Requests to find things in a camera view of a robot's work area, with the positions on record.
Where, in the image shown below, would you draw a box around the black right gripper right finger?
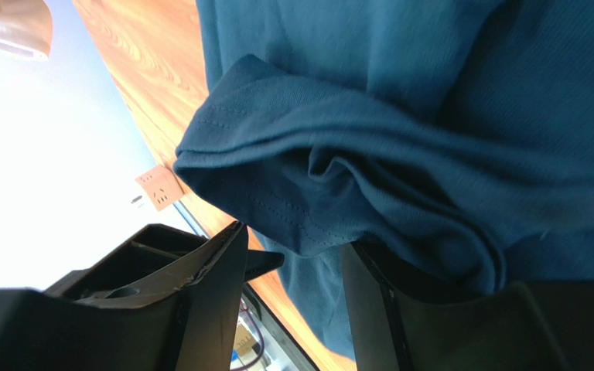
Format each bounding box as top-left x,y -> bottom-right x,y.
340,243 -> 594,370

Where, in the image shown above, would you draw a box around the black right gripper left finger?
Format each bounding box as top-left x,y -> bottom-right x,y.
0,222 -> 248,370

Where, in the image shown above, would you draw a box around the teal blue t shirt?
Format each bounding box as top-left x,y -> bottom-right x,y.
173,1 -> 594,359

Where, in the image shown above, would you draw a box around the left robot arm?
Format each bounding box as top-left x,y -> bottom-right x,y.
43,222 -> 284,309

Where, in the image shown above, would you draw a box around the white power adapter cube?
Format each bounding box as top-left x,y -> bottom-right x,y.
134,165 -> 185,212

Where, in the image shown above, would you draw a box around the white t shirt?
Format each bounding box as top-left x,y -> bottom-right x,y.
0,0 -> 53,61

